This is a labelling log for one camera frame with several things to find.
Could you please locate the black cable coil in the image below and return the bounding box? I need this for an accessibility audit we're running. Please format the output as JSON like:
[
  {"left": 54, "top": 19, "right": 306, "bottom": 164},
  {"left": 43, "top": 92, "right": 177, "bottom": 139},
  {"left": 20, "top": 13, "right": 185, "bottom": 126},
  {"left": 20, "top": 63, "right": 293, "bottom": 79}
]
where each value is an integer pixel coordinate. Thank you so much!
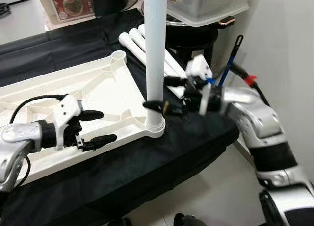
[{"left": 0, "top": 3, "right": 11, "bottom": 18}]

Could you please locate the black tablecloth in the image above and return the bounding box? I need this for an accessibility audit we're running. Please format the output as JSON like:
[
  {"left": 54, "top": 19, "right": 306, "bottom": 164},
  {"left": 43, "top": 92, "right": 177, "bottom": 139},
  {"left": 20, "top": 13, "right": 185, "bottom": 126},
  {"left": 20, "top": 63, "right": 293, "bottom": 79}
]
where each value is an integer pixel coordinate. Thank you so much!
[{"left": 0, "top": 8, "right": 241, "bottom": 226}]

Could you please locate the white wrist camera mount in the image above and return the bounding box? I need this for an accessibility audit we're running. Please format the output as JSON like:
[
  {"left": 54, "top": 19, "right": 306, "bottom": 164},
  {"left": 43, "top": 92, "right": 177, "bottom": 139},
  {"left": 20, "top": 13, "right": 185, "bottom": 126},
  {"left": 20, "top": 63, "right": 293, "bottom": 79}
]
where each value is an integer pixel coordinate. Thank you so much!
[
  {"left": 185, "top": 54, "right": 214, "bottom": 114},
  {"left": 52, "top": 95, "right": 84, "bottom": 151}
]

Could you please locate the white plastic table leg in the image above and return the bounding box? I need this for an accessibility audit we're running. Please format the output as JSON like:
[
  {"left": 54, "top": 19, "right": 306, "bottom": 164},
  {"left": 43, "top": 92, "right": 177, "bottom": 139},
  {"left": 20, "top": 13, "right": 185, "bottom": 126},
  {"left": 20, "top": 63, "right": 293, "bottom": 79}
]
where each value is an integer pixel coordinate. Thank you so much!
[
  {"left": 142, "top": 0, "right": 168, "bottom": 137},
  {"left": 137, "top": 24, "right": 192, "bottom": 79},
  {"left": 129, "top": 28, "right": 189, "bottom": 87},
  {"left": 119, "top": 32, "right": 186, "bottom": 97}
]

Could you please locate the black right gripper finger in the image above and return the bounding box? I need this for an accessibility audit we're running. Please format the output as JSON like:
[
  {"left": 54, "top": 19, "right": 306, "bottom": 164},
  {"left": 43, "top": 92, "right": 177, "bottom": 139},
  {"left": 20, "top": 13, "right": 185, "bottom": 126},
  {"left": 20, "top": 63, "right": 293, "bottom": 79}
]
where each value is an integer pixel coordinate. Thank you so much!
[
  {"left": 142, "top": 100, "right": 173, "bottom": 115},
  {"left": 163, "top": 76, "right": 189, "bottom": 88}
]

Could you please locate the red food poster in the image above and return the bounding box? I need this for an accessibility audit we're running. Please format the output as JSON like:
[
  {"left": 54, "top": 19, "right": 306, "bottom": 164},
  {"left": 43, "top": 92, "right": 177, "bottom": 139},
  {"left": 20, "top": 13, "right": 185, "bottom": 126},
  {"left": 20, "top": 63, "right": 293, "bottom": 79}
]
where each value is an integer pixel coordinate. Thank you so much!
[{"left": 49, "top": 0, "right": 95, "bottom": 21}]

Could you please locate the black robot left foot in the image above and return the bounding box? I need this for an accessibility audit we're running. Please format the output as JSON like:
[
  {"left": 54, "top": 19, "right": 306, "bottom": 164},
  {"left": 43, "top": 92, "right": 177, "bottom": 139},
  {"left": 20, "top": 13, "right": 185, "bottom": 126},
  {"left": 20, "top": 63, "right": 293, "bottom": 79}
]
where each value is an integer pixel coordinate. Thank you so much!
[{"left": 105, "top": 217, "right": 131, "bottom": 226}]

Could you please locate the black right arm cable red connector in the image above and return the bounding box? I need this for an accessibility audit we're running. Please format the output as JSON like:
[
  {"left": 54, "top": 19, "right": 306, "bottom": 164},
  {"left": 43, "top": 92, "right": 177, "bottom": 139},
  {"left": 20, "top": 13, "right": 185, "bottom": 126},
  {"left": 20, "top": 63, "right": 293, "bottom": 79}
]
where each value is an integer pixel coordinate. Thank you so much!
[{"left": 231, "top": 63, "right": 270, "bottom": 106}]

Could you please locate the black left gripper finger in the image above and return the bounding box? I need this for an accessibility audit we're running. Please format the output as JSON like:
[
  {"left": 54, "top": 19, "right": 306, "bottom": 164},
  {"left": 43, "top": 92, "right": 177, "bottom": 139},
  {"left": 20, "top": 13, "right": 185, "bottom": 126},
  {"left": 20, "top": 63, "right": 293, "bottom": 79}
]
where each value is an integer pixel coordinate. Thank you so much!
[
  {"left": 78, "top": 109, "right": 105, "bottom": 122},
  {"left": 82, "top": 133, "right": 118, "bottom": 152}
]

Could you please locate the clear plastic storage box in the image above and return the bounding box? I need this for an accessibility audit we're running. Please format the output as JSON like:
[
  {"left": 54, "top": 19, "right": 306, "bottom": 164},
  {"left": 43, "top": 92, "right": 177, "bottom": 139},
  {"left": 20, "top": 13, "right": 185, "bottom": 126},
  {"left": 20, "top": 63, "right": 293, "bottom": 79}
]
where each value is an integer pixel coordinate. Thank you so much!
[{"left": 167, "top": 0, "right": 251, "bottom": 26}]

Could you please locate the black robot right foot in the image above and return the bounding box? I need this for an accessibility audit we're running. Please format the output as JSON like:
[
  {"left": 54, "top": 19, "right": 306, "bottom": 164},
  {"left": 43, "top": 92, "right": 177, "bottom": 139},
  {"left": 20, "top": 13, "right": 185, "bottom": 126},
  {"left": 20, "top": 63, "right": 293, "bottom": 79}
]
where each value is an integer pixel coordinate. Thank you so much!
[{"left": 173, "top": 214, "right": 207, "bottom": 226}]

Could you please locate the clear bin orange lid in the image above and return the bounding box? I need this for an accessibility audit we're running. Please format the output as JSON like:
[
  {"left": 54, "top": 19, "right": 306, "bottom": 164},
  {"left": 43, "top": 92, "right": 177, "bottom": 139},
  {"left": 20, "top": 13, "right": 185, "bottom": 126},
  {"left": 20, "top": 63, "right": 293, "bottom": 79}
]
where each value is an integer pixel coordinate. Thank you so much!
[{"left": 37, "top": 0, "right": 96, "bottom": 25}]

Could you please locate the black robot foot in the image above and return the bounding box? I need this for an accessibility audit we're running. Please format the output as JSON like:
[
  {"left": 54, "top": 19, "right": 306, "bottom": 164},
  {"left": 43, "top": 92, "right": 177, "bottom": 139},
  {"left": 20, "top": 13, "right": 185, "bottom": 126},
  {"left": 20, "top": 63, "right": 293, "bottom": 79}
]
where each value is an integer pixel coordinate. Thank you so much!
[
  {"left": 173, "top": 214, "right": 207, "bottom": 226},
  {"left": 105, "top": 217, "right": 131, "bottom": 226}
]

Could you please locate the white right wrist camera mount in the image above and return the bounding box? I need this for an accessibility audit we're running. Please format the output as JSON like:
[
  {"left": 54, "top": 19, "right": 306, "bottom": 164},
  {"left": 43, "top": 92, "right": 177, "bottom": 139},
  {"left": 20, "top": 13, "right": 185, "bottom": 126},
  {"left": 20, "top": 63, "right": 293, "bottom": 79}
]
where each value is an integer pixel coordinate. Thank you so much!
[{"left": 185, "top": 54, "right": 214, "bottom": 114}]

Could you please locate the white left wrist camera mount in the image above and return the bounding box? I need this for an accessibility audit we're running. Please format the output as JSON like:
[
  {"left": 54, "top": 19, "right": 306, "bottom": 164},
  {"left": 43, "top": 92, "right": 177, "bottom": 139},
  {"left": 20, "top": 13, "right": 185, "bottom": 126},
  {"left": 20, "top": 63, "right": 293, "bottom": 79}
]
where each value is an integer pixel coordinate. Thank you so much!
[{"left": 52, "top": 95, "right": 84, "bottom": 151}]

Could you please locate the shiny black round container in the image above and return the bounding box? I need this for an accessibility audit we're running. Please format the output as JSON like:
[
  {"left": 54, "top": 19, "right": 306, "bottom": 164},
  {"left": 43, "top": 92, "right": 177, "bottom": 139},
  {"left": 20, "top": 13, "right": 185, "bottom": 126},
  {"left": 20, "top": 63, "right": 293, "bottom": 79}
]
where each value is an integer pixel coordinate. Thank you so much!
[{"left": 93, "top": 0, "right": 139, "bottom": 16}]

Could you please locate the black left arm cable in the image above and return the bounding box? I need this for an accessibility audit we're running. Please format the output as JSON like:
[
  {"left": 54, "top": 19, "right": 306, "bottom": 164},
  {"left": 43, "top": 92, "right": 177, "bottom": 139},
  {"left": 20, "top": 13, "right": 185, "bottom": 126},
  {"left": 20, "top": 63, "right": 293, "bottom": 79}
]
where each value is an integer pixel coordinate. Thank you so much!
[{"left": 10, "top": 94, "right": 67, "bottom": 124}]

